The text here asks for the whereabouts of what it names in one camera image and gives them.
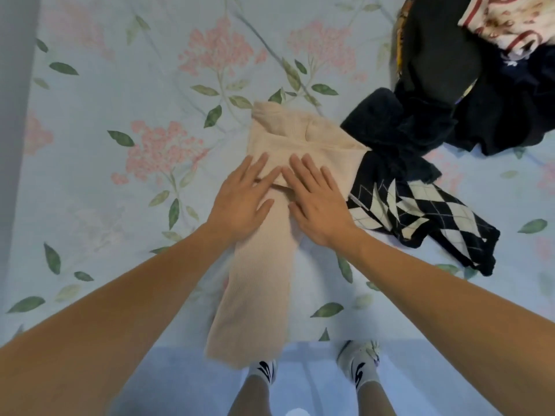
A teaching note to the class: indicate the person's left hand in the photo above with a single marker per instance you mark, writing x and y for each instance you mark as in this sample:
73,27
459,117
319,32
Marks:
238,203

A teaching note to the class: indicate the person's right hand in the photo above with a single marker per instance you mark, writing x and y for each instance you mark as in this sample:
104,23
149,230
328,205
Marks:
323,212

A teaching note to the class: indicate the person's right thumb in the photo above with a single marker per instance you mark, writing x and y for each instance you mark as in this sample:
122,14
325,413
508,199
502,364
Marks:
298,213

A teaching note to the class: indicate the person's right little finger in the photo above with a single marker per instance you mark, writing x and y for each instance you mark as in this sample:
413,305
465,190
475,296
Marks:
333,181

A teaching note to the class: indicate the person's left middle finger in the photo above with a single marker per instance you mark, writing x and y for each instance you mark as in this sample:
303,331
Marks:
259,168

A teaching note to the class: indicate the person's left thumb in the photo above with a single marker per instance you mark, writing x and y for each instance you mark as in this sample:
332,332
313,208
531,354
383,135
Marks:
264,208

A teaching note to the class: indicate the person's right middle finger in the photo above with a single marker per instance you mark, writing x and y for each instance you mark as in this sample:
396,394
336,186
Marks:
302,171

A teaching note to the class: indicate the beige knit garment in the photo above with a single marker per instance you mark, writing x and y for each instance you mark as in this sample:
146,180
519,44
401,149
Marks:
256,290

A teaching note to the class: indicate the person's left forearm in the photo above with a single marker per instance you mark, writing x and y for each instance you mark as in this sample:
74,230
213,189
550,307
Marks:
108,324

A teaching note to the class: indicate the person's right forearm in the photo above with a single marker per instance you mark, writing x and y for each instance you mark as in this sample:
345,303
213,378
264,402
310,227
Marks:
455,324

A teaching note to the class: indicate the dark navy fuzzy garment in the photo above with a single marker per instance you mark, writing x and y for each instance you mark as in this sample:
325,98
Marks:
390,129

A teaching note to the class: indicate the black white argyle garment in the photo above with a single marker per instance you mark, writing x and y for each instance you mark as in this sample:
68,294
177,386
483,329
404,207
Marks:
438,212

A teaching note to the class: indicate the floral light blue bedsheet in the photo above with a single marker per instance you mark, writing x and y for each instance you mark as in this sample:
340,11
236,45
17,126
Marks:
130,147

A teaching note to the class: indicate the white sock with black print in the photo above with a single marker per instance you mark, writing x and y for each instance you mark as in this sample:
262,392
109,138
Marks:
265,370
359,359

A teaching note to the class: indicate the yellow patterned cloth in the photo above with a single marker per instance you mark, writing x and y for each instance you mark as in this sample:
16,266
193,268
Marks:
401,34

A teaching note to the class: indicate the navy blue garment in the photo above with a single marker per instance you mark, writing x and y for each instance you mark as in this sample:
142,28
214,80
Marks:
507,108

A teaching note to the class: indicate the person's left leg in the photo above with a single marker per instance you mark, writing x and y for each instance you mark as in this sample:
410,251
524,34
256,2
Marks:
250,400

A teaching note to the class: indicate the person's leg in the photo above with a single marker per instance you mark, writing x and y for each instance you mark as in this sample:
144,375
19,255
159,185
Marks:
376,400
250,400

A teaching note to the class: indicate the person's right leg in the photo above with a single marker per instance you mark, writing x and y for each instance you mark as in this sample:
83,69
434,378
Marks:
376,400

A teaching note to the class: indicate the white red patterned garment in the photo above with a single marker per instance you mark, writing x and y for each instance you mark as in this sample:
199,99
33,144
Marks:
507,21

